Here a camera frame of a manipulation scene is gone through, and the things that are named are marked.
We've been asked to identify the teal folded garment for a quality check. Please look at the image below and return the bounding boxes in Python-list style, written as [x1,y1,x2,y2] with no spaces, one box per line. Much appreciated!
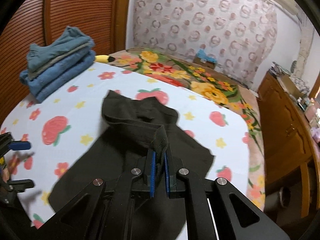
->
[27,26,93,73]

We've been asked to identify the wooden louvred wardrobe door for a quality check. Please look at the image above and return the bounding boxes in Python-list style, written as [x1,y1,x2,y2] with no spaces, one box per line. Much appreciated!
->
[1,0,129,121]

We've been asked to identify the blue denim folded jeans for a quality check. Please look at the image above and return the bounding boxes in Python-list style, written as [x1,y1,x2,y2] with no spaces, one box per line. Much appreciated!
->
[20,48,95,103]

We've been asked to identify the cardboard box with blue cloth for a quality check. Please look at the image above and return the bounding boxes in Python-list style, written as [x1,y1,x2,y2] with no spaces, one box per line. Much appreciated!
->
[193,49,217,69]

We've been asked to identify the black pants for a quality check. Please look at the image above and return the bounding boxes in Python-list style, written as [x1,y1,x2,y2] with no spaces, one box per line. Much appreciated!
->
[49,91,214,239]

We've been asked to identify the wooden sideboard cabinet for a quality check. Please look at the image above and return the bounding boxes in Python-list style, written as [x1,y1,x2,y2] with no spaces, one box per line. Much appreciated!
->
[258,72,319,218]

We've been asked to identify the grey folded garment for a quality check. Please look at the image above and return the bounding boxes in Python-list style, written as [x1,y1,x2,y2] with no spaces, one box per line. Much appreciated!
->
[28,42,94,80]

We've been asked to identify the yellow plush toy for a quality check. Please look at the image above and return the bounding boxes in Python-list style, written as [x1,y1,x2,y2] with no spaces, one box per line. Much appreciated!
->
[95,55,116,63]

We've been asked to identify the floral colourful blanket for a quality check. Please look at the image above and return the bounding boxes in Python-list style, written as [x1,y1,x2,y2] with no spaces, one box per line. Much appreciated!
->
[111,48,266,210]

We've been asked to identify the cardboard box on cabinet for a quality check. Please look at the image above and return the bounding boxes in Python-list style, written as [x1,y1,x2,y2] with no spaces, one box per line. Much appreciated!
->
[277,74,303,99]

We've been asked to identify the patterned sheer curtain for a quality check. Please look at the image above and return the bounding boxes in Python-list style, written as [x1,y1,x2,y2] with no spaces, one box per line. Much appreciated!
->
[133,0,277,86]

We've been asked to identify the white floral strawberry sheet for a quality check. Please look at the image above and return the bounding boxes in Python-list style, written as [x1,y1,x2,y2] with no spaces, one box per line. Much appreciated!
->
[1,63,263,239]

